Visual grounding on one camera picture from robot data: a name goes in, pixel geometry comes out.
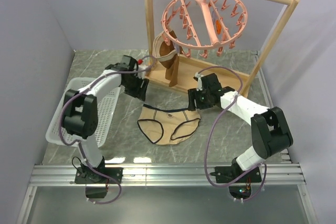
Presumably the wooden hanger rack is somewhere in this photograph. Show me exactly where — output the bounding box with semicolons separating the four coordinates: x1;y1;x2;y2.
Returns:
144;0;300;97

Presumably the brown underwear on hanger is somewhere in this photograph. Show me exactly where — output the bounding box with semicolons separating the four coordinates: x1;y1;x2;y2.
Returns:
152;32;180;87

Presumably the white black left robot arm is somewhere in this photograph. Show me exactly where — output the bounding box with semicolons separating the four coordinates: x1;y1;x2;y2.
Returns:
58;55;153;184

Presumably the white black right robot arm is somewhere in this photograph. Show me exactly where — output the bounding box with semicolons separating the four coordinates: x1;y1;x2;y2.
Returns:
188;73;293;182

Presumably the white plastic basket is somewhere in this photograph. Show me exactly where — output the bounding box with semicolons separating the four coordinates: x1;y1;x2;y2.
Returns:
46;77;120;147

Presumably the pink round clip hanger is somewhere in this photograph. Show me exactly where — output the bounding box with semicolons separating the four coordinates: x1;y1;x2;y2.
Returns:
159;0;248;58

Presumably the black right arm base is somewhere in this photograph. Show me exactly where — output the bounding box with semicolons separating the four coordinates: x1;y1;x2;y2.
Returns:
211;165;262;184

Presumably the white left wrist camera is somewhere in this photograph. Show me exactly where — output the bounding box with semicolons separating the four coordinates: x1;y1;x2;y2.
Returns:
134;59;152;79

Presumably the beige underwear navy trim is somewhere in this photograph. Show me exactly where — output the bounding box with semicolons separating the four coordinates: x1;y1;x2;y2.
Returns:
137;104;201;145

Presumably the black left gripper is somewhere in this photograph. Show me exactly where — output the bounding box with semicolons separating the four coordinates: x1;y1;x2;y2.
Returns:
123;73;150;101

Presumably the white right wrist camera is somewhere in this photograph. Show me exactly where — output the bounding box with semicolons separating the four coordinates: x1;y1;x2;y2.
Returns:
193;72;204;91

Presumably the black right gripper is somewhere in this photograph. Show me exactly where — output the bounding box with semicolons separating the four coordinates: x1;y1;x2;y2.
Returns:
187;88;214;111

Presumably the aluminium mounting rail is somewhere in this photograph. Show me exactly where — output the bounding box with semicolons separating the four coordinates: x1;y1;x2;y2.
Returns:
28;163;306;187

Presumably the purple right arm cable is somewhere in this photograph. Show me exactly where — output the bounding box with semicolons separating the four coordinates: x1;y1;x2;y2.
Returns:
196;66;268;202

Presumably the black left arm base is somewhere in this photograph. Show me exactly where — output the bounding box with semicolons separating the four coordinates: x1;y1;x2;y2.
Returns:
74;166;123;184

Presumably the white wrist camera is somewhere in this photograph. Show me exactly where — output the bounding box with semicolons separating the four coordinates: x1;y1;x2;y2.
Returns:
193;72;204;91
134;59;152;79

